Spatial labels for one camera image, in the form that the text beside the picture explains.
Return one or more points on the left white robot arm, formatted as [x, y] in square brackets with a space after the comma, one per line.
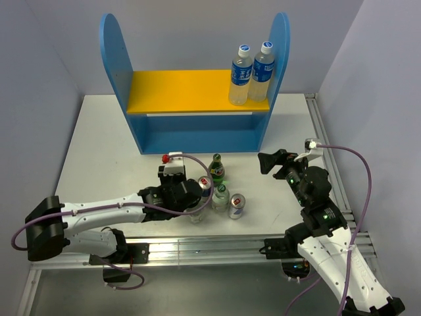
[54, 227]

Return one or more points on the right Red Bull can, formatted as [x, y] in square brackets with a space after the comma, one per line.
[237, 204]

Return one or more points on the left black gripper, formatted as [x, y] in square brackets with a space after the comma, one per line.
[164, 177]

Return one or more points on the blue and yellow wooden shelf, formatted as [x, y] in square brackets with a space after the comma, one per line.
[189, 110]

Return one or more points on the clear water bottle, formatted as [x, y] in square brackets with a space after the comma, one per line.
[263, 66]
[240, 76]

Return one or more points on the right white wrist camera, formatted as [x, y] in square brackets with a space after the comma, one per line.
[312, 151]

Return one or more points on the clear glass bottle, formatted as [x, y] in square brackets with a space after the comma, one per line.
[196, 214]
[220, 199]

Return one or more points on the right clear glass bottle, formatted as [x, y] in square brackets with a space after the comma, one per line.
[220, 199]

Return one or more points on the left Red Bull can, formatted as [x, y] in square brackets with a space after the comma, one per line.
[205, 184]

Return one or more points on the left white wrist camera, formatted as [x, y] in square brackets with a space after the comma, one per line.
[173, 163]

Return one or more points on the aluminium front rail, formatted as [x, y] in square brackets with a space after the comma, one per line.
[184, 275]

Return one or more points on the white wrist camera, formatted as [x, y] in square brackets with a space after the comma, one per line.
[312, 151]
[173, 163]

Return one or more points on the left clear water bottle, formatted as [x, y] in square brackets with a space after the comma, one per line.
[240, 76]

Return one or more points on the right clear water bottle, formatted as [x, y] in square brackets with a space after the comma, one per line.
[263, 66]

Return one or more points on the green Perrier bottle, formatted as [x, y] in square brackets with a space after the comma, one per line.
[217, 170]

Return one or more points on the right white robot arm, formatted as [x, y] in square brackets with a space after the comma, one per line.
[324, 239]

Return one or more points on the left clear glass bottle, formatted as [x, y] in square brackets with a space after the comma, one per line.
[196, 214]

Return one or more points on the aluminium side rail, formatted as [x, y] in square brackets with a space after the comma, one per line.
[338, 191]

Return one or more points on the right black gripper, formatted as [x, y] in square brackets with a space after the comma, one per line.
[267, 160]

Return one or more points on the red bull can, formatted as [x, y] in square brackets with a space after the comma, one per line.
[205, 184]
[237, 204]

